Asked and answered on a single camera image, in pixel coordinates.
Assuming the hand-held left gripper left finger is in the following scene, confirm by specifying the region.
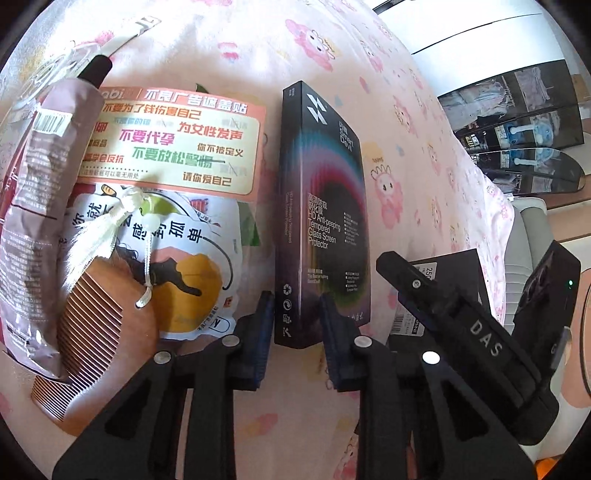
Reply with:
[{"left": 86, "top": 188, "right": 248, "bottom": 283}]
[{"left": 52, "top": 291, "right": 276, "bottom": 480}]

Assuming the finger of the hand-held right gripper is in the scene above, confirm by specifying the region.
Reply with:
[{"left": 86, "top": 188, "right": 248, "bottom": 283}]
[{"left": 375, "top": 251, "right": 468, "bottom": 335}]

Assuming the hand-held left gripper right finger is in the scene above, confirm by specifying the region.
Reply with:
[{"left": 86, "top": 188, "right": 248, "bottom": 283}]
[{"left": 320, "top": 294, "right": 539, "bottom": 480}]

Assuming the black shoe box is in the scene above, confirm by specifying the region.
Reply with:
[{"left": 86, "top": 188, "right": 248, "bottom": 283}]
[{"left": 388, "top": 249, "right": 494, "bottom": 354}]

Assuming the black screen protector box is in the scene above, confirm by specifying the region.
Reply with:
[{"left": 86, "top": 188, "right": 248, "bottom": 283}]
[{"left": 274, "top": 81, "right": 372, "bottom": 350}]

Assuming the sticker pack with pink card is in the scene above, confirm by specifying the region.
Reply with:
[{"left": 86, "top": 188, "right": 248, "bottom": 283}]
[{"left": 69, "top": 84, "right": 269, "bottom": 344}]

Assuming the person's right forearm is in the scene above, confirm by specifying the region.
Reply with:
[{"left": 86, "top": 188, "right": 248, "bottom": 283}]
[{"left": 551, "top": 364, "right": 591, "bottom": 462}]

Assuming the grey chair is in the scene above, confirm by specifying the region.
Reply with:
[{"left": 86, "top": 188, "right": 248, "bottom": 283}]
[{"left": 502, "top": 196, "right": 570, "bottom": 324}]

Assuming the wooden comb with white tassel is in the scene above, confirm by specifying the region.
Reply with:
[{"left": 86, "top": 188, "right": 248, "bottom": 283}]
[{"left": 30, "top": 186, "right": 162, "bottom": 437}]

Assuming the black glass tv stand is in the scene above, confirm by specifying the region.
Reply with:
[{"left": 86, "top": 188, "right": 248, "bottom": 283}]
[{"left": 438, "top": 59, "right": 588, "bottom": 195}]

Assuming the mauve tube with black cap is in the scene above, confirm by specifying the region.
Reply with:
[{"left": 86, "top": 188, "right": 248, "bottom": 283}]
[{"left": 0, "top": 54, "right": 113, "bottom": 380}]

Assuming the pink printed blanket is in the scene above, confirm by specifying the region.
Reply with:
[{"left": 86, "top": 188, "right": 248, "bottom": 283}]
[{"left": 0, "top": 0, "right": 515, "bottom": 480}]

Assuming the clear plastic pouch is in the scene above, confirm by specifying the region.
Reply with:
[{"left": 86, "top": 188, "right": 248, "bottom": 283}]
[{"left": 0, "top": 39, "right": 109, "bottom": 134}]

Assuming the white printed strap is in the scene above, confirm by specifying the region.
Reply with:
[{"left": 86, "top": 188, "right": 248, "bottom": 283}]
[{"left": 98, "top": 15, "right": 161, "bottom": 58}]

